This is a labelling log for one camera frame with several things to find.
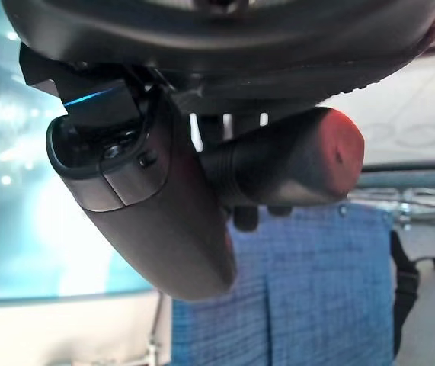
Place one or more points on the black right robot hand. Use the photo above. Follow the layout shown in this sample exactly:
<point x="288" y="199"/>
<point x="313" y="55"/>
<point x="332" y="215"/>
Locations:
<point x="186" y="42"/>

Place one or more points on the blue fabric wheelchair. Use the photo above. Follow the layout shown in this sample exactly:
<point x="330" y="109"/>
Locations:
<point x="316" y="286"/>

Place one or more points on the teal glowing wall panel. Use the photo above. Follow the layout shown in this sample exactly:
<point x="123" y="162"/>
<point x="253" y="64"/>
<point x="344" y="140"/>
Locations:
<point x="15" y="213"/>

